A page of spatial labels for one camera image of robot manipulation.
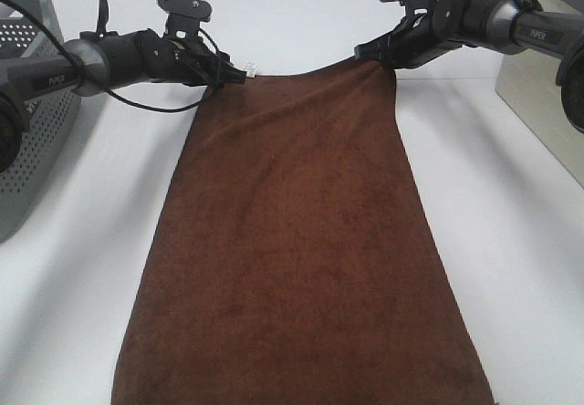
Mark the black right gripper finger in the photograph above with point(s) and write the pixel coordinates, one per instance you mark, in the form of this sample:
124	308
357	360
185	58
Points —
373	50

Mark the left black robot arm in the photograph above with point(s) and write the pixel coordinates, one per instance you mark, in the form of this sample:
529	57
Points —
89	67

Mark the beige fabric storage box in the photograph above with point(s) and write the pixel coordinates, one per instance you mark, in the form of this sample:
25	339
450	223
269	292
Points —
526	83

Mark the grey perforated plastic basket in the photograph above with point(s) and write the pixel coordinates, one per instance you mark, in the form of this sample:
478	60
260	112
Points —
34	128

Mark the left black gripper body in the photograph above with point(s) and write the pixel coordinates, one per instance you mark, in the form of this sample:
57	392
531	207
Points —
170	60

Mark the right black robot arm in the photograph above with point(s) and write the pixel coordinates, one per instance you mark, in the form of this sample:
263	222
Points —
510	27

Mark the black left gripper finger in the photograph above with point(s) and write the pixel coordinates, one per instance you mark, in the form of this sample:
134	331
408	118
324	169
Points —
233	76

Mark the brown towel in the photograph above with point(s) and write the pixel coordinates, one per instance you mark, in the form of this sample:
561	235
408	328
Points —
293	263

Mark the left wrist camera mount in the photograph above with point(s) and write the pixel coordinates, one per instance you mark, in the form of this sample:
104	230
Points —
185	16

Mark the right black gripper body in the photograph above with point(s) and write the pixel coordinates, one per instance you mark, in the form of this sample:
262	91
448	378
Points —
413	47

